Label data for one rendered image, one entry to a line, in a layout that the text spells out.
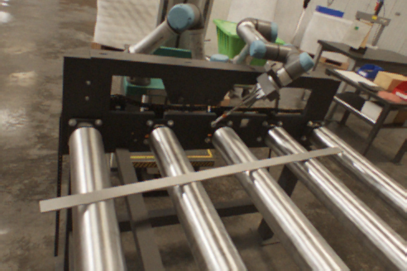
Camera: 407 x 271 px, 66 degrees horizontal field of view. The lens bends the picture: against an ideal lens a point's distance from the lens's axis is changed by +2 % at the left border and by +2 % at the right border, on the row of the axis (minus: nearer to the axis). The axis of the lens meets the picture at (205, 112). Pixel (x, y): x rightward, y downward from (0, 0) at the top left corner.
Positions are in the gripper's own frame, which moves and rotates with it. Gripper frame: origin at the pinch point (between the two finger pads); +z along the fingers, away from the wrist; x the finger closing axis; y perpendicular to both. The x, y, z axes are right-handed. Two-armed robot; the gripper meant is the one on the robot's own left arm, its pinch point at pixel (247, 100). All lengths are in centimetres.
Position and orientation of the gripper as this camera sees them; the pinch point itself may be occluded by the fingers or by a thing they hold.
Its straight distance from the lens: 138.6
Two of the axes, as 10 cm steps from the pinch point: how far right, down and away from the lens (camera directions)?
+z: -7.9, 5.4, 2.9
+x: -1.7, -6.5, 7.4
